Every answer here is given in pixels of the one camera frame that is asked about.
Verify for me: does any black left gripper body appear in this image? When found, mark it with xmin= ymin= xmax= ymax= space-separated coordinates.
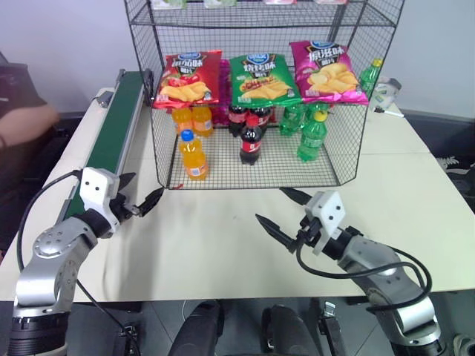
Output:
xmin=109 ymin=192 xmax=144 ymax=224

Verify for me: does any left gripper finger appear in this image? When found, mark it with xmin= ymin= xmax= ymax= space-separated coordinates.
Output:
xmin=134 ymin=187 xmax=165 ymax=218
xmin=119 ymin=171 xmax=137 ymax=196

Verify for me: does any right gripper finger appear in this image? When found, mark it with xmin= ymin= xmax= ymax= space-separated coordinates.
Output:
xmin=279 ymin=187 xmax=312 ymax=206
xmin=255 ymin=213 xmax=298 ymax=255

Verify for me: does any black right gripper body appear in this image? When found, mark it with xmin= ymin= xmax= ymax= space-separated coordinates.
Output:
xmin=296 ymin=214 xmax=324 ymax=245

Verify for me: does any green conveyor belt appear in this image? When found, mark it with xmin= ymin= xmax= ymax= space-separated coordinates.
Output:
xmin=60 ymin=68 xmax=155 ymax=225

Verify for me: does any green soda bottle yellow cap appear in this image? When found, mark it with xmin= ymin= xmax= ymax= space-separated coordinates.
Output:
xmin=297 ymin=111 xmax=329 ymax=163
xmin=358 ymin=59 xmax=384 ymax=99

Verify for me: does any orange soda bottle blue cap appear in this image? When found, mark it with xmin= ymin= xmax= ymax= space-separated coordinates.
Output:
xmin=178 ymin=129 xmax=210 ymax=182

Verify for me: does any cola bottle red cap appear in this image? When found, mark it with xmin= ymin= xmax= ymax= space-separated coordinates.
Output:
xmin=238 ymin=115 xmax=266 ymax=166

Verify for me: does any black table clamp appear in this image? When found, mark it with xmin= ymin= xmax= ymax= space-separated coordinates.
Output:
xmin=318 ymin=300 xmax=341 ymax=356

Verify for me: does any dark rounded shape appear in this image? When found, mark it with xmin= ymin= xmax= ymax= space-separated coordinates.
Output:
xmin=168 ymin=300 xmax=226 ymax=356
xmin=261 ymin=304 xmax=326 ymax=356

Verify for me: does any red potato chips bag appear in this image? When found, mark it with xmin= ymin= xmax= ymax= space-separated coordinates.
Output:
xmin=152 ymin=49 xmax=224 ymax=110

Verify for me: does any green potato chips bag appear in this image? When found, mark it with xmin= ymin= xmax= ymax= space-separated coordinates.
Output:
xmin=228 ymin=52 xmax=304 ymax=109

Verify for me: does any white marker pen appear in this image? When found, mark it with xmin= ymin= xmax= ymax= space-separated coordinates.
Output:
xmin=374 ymin=106 xmax=406 ymax=119

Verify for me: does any magenta potato chips bag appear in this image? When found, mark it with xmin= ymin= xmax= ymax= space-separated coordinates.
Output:
xmin=212 ymin=58 xmax=233 ymax=129
xmin=289 ymin=39 xmax=370 ymax=105

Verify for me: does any black white sneaker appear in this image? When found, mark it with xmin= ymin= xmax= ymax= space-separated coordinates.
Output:
xmin=435 ymin=154 xmax=475 ymax=194

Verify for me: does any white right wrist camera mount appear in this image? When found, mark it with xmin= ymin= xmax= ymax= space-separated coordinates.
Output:
xmin=304 ymin=190 xmax=348 ymax=257

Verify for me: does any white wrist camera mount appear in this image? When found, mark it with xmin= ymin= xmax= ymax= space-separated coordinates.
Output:
xmin=79 ymin=166 xmax=122 ymax=226
xmin=304 ymin=190 xmax=348 ymax=257

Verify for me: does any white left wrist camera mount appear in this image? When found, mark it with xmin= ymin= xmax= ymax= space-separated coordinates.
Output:
xmin=79 ymin=166 xmax=122 ymax=226

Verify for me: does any black wire mesh shelf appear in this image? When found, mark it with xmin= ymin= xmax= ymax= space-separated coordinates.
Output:
xmin=123 ymin=0 xmax=406 ymax=191

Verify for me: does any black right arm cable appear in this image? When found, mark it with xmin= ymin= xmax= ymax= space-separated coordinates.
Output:
xmin=295 ymin=237 xmax=433 ymax=312

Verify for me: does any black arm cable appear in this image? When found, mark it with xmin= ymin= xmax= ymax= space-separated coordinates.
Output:
xmin=295 ymin=237 xmax=433 ymax=312
xmin=16 ymin=169 xmax=84 ymax=276

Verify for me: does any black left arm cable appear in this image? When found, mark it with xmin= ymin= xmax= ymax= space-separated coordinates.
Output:
xmin=16 ymin=169 xmax=84 ymax=276

